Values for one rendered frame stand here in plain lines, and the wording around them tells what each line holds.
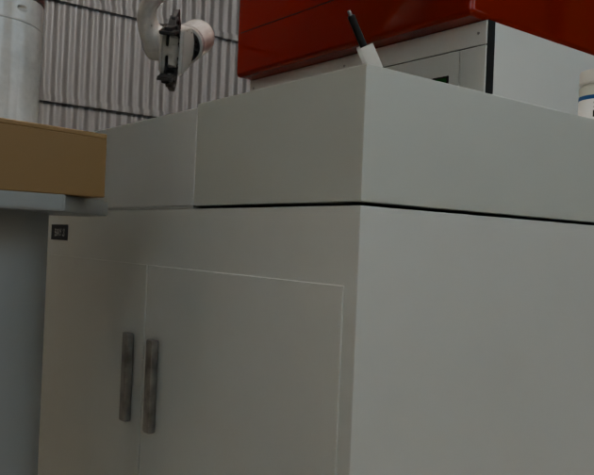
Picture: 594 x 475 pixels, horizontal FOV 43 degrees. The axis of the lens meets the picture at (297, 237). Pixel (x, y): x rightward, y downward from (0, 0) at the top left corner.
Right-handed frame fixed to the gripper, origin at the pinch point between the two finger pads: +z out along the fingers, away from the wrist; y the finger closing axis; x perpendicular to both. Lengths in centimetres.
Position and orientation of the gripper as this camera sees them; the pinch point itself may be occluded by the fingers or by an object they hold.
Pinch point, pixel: (166, 56)
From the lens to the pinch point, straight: 157.2
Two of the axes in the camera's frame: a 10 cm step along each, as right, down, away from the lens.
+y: 1.2, -9.2, -3.8
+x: 9.9, 1.4, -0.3
